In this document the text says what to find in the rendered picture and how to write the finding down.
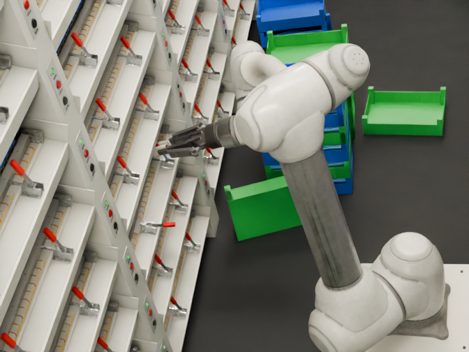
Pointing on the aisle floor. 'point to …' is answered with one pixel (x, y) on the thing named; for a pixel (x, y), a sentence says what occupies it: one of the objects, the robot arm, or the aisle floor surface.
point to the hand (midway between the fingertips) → (159, 148)
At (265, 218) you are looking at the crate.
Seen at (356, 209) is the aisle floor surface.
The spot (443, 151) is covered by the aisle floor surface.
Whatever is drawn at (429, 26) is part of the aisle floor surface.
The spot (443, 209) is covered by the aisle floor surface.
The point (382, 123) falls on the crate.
